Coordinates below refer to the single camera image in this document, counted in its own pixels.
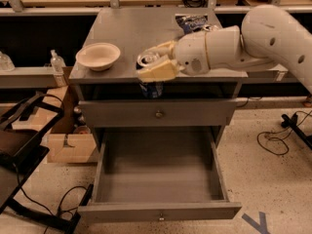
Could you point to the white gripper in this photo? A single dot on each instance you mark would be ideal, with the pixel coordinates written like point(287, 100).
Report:
point(190, 54)

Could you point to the blue pepsi can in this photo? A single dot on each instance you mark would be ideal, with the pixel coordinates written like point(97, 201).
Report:
point(149, 90)

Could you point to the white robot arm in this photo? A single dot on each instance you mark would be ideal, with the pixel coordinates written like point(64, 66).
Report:
point(267, 36)

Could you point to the green and silver soda can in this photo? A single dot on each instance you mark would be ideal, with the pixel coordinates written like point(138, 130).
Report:
point(210, 28)

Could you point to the grey wooden drawer cabinet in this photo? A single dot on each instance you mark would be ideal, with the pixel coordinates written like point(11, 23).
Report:
point(134, 30)

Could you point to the grey top drawer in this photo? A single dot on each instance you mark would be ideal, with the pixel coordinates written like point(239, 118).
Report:
point(158, 113)

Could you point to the open grey middle drawer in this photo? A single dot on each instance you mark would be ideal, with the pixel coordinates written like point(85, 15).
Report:
point(158, 174)

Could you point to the blue chip bag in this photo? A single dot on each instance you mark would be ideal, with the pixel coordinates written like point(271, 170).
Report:
point(191, 24)

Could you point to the white paper bowl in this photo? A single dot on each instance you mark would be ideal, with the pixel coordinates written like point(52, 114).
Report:
point(98, 56)

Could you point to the clear sanitizer pump bottle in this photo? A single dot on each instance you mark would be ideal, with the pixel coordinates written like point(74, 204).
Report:
point(57, 62)

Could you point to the cardboard box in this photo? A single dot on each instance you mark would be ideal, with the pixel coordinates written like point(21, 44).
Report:
point(68, 142)

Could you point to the black stand base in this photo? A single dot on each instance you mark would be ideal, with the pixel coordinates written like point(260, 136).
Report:
point(292, 123)

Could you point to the black office chair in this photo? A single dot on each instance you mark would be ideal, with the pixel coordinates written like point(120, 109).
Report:
point(21, 152)

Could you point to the clear plastic dome container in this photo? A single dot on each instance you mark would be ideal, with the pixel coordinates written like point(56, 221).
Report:
point(6, 63)

